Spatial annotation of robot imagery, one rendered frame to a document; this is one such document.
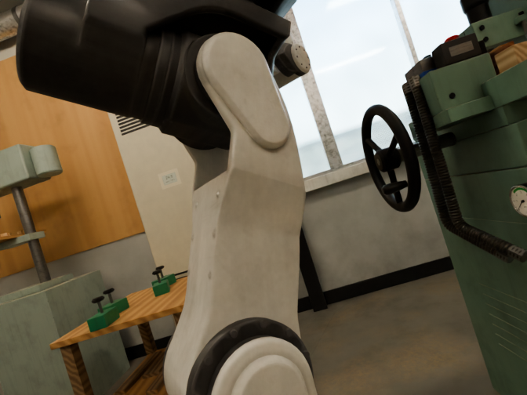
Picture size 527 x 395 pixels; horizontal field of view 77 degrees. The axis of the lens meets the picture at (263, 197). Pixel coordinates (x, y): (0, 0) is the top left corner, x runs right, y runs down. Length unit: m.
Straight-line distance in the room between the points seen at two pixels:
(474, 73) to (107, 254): 2.44
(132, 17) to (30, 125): 2.66
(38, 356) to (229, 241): 2.06
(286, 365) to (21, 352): 2.15
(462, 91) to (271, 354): 0.68
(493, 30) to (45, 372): 2.45
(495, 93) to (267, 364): 0.69
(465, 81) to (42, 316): 2.17
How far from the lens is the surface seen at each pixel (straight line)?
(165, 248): 2.18
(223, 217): 0.37
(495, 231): 0.98
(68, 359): 1.64
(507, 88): 0.82
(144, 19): 0.42
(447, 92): 0.83
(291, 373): 0.37
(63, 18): 0.41
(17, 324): 2.39
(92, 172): 2.72
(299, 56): 0.90
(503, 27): 1.10
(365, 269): 2.39
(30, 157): 2.48
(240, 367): 0.35
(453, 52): 0.87
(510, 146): 0.85
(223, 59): 0.39
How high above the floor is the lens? 0.80
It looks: 1 degrees up
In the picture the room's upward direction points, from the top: 18 degrees counter-clockwise
